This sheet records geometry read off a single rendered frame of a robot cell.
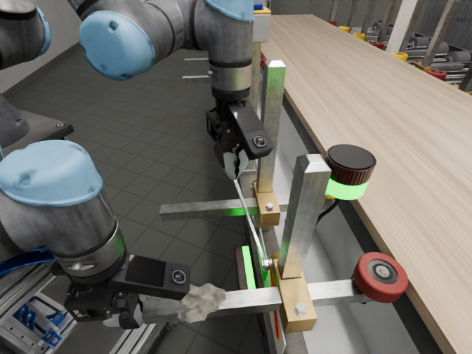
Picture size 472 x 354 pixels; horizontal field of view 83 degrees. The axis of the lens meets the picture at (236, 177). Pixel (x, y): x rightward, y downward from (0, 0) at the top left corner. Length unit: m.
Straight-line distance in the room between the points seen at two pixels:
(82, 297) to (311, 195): 0.34
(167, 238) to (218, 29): 1.41
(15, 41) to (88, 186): 0.46
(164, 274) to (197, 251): 1.20
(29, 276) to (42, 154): 0.55
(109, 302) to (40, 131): 0.41
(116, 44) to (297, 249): 0.38
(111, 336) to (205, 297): 0.81
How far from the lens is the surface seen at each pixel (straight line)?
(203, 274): 1.54
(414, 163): 0.85
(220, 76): 0.47
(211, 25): 0.46
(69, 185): 0.28
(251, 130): 0.47
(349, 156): 0.36
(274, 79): 0.54
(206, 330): 1.41
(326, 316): 0.79
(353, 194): 0.37
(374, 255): 0.55
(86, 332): 1.31
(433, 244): 0.64
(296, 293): 0.51
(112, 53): 0.36
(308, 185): 0.35
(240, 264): 0.73
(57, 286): 1.48
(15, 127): 0.68
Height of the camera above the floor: 1.32
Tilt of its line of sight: 40 degrees down
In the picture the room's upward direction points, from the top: straight up
